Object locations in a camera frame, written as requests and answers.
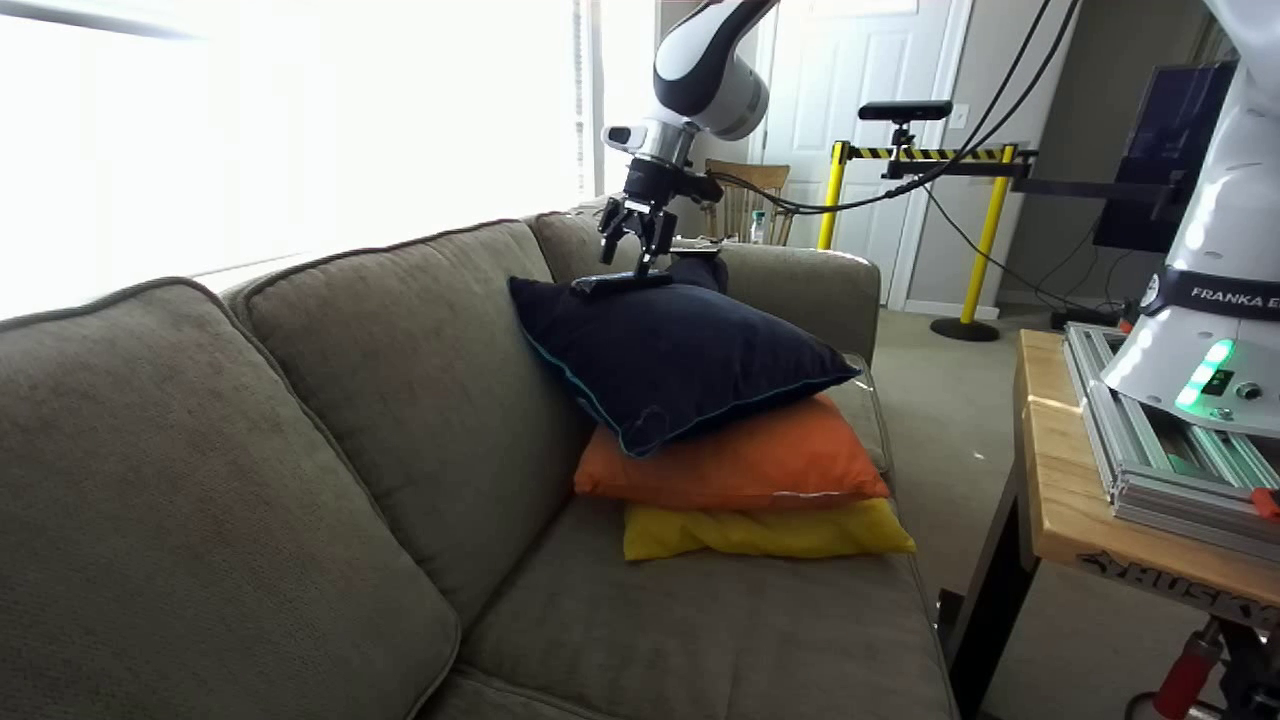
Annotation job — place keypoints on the navy blue pillow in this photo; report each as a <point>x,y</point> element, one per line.
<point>680,360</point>

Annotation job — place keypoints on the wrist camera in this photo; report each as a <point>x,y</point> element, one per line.
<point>706,187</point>

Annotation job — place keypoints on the clear water bottle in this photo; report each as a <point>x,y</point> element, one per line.
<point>758,228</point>

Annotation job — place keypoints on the dark monitor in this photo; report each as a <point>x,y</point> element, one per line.
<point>1165,150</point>

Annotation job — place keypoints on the yellow pillow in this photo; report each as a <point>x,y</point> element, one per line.
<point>770,532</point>

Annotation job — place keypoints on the camera on mount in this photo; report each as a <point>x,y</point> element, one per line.
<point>905,111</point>

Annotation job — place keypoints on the dark cushion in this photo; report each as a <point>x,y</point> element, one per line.
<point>700,272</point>

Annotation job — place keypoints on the red clamp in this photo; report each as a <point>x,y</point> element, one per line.
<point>1185,675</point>

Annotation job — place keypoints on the grey-green fabric sofa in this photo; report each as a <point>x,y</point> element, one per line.
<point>300,480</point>

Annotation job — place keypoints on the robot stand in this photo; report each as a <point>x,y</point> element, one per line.
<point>1080,500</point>

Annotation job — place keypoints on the black remote control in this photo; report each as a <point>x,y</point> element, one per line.
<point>620,283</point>

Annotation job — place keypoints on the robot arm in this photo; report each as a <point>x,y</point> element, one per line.
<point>1215,220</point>

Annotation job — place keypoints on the yellow and black barrier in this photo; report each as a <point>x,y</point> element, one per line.
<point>985,240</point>

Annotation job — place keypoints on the orange pillow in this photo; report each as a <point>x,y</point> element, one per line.
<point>760,460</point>

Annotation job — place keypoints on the wall switch plate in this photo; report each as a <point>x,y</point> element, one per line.
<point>958,116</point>

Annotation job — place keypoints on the wooden chair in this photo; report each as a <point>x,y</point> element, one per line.
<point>765,185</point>

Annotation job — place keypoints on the black power strip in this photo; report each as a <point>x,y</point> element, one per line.
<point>1085,318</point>

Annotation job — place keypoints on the orange clamp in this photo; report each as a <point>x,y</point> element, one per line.
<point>1266,502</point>

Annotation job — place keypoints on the white door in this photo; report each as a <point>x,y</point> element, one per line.
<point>860,80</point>

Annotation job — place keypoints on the bright window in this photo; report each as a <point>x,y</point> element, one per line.
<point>300,130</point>

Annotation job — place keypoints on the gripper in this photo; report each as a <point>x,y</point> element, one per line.
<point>655,185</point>

